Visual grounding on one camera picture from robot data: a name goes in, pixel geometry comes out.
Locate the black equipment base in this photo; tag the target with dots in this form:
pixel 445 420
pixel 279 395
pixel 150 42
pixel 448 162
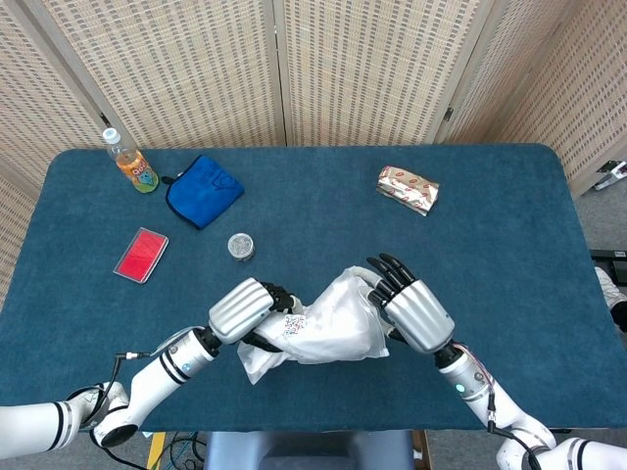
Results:
pixel 612 257

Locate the white translucent plastic bag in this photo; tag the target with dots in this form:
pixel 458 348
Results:
pixel 333 333

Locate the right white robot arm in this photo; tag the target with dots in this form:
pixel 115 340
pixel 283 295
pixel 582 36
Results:
pixel 470 382

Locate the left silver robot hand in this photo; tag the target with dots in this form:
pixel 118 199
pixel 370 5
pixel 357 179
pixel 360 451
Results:
pixel 240 311

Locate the silver red-print snack packet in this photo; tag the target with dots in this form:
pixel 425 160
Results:
pixel 406 188

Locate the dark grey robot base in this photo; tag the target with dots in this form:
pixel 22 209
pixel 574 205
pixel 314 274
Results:
pixel 294 450

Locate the black screen hinge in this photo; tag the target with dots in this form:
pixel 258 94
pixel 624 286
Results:
pixel 448 114
pixel 105 119

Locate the orange drink plastic bottle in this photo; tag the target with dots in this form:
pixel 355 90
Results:
pixel 137 171

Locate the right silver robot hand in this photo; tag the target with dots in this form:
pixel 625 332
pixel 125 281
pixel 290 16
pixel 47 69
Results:
pixel 419 315

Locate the white device on floor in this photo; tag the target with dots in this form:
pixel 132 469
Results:
pixel 614 173

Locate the blue folded cloth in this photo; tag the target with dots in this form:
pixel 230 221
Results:
pixel 206 196

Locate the red card in clear case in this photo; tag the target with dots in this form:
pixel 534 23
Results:
pixel 142 253

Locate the woven wicker folding screen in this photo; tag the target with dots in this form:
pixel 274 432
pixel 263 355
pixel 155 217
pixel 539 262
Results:
pixel 196 73

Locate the small clear jar metal bits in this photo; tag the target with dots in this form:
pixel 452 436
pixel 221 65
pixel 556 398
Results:
pixel 241 246

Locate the white shoe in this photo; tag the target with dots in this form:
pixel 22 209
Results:
pixel 607 289

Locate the white cloth garment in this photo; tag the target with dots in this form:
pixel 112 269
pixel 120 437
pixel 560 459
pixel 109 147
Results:
pixel 343 343

